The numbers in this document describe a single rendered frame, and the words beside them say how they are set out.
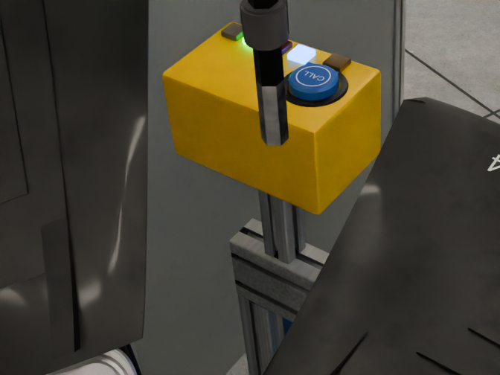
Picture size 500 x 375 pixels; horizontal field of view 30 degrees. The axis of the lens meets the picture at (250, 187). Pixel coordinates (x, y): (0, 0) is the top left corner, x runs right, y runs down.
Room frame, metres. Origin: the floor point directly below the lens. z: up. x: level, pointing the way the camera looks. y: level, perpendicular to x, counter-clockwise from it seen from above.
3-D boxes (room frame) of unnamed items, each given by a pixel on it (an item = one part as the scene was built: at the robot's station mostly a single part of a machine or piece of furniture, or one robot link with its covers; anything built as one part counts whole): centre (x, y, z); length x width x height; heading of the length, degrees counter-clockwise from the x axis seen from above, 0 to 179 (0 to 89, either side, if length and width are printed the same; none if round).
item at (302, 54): (0.66, -0.06, 1.08); 0.02 x 0.02 x 0.01; 48
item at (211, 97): (0.65, -0.03, 1.02); 0.16 x 0.10 x 0.11; 48
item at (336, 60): (0.64, -0.08, 1.08); 0.02 x 0.02 x 0.01; 48
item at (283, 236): (0.65, -0.03, 0.92); 0.03 x 0.03 x 0.12; 48
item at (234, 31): (0.71, 0.00, 1.08); 0.02 x 0.02 x 0.01; 48
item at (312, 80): (0.62, -0.06, 1.08); 0.04 x 0.04 x 0.02
